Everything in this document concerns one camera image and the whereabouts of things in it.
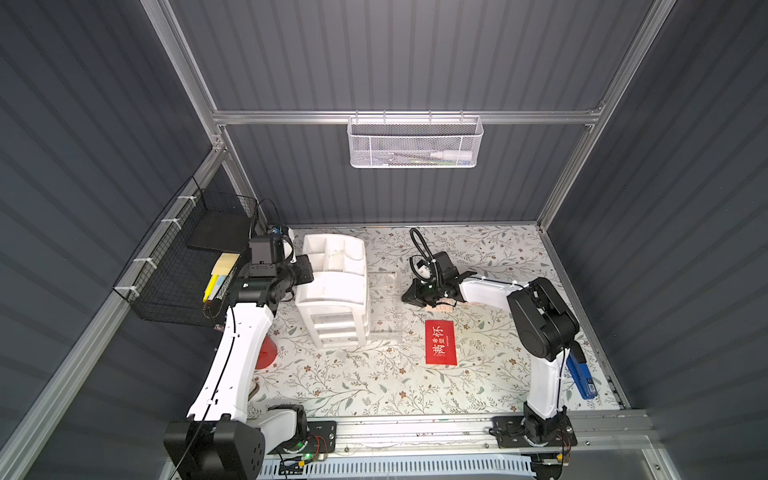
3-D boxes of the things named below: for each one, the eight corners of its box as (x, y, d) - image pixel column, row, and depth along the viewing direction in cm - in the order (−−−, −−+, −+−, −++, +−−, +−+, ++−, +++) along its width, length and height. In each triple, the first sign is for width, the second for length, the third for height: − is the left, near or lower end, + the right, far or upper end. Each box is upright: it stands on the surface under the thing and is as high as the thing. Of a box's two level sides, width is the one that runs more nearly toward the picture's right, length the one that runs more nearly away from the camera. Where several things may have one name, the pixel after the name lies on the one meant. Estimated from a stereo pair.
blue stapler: (579, 399, 81) (587, 395, 78) (563, 357, 88) (570, 352, 85) (590, 399, 81) (599, 395, 78) (574, 357, 88) (581, 352, 85)
